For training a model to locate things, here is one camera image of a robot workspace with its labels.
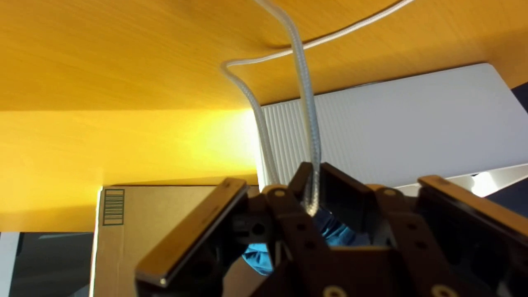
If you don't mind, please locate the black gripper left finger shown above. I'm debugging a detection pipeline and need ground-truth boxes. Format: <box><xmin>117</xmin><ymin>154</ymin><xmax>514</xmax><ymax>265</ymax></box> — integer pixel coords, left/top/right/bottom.
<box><xmin>133</xmin><ymin>162</ymin><xmax>336</xmax><ymax>297</ymax></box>

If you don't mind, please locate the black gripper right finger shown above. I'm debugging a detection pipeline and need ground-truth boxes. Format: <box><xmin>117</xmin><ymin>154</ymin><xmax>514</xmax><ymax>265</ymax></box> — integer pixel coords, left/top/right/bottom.
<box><xmin>320</xmin><ymin>162</ymin><xmax>528</xmax><ymax>297</ymax></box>

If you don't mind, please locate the white shoelace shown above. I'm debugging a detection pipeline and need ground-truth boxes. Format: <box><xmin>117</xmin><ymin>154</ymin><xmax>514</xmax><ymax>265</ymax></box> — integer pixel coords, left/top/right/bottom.
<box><xmin>221</xmin><ymin>0</ymin><xmax>415</xmax><ymax>218</ymax></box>

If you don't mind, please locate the brown cardboard box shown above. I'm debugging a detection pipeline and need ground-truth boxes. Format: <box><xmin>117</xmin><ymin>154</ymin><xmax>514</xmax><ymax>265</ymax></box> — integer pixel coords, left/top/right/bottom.
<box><xmin>89</xmin><ymin>184</ymin><xmax>260</xmax><ymax>297</ymax></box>

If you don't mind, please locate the white ribbed plastic bin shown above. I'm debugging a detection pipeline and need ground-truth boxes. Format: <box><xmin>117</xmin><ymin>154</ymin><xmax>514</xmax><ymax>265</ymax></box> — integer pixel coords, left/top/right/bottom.
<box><xmin>255</xmin><ymin>62</ymin><xmax>528</xmax><ymax>202</ymax></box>

